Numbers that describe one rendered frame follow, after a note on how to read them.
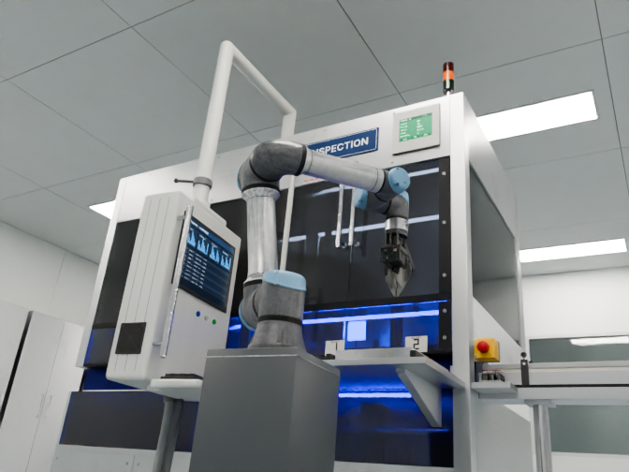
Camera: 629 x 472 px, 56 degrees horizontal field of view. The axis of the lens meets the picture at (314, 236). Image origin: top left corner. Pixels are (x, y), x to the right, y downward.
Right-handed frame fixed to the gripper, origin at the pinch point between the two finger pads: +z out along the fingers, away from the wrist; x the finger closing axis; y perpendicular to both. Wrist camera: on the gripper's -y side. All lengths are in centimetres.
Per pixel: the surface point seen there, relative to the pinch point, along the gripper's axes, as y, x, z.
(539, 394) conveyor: -47, 33, 24
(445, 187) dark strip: -36, 4, -56
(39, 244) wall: -215, -544, -178
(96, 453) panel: -36, -163, 52
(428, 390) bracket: -22.3, 2.5, 26.3
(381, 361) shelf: 4.3, -2.7, 22.8
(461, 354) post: -35.7, 9.9, 11.7
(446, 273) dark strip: -35.8, 4.3, -19.0
